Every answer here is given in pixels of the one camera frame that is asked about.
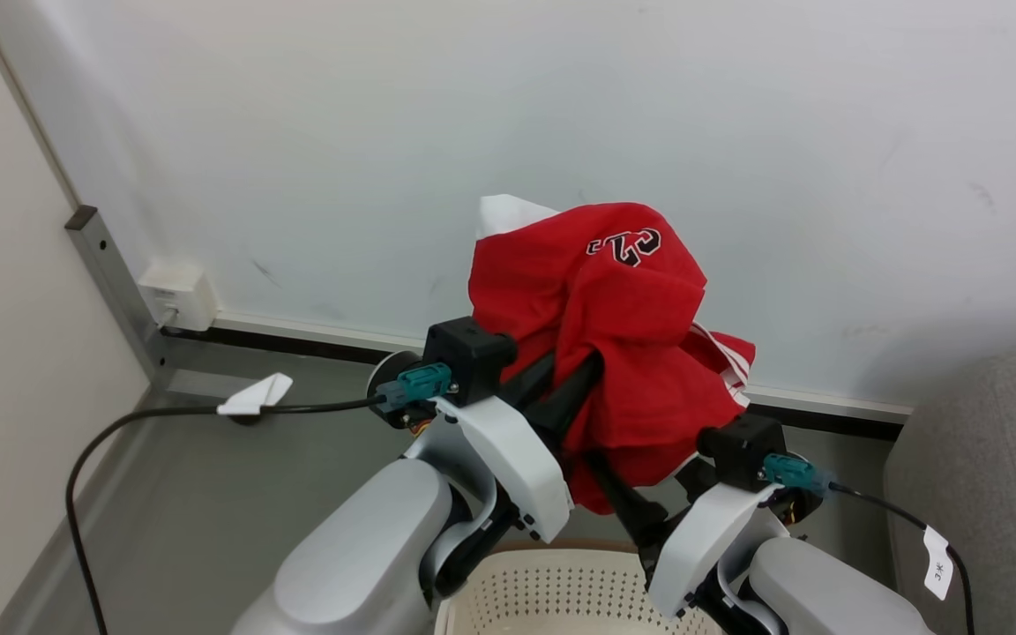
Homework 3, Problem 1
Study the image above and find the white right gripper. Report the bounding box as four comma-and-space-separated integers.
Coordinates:
582, 448, 782, 620

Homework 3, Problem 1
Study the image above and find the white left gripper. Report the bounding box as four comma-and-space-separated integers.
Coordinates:
433, 351, 605, 544

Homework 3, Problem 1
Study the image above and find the red printed shirt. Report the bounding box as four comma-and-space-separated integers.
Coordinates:
467, 202, 757, 516

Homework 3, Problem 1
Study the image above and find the white cloth garment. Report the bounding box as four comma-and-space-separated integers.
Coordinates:
476, 194, 559, 240

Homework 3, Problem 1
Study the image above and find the cream perforated laundry basket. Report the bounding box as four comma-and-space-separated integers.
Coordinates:
433, 539, 727, 635

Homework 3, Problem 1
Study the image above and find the white baseboard strip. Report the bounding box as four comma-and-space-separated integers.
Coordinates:
212, 309, 915, 426

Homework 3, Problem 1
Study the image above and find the grey fabric sofa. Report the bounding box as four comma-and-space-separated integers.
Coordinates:
882, 347, 1016, 635

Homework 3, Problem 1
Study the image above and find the teal left cable connector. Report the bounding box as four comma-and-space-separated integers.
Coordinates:
373, 361, 455, 415

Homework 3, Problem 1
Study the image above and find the teal cable connector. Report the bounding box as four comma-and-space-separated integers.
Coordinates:
761, 452, 832, 496
373, 361, 455, 415

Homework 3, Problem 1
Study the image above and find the teal right cable connector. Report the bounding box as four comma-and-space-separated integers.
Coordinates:
761, 452, 832, 496

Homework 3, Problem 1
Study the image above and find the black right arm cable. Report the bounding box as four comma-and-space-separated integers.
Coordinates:
825, 481, 977, 635

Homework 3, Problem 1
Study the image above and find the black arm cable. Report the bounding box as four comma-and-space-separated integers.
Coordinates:
64, 397, 387, 635
825, 481, 977, 635

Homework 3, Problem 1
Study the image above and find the white written cable tag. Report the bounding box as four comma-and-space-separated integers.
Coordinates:
923, 525, 957, 602

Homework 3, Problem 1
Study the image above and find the folded white cable tag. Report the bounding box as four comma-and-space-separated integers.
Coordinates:
216, 372, 295, 417

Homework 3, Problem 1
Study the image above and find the white wall socket box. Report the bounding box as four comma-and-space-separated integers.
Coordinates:
137, 259, 220, 332

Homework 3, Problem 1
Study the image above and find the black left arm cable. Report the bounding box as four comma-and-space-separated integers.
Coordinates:
64, 397, 387, 635

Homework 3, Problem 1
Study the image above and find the grey metal corner post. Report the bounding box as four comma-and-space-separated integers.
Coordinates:
64, 205, 169, 391

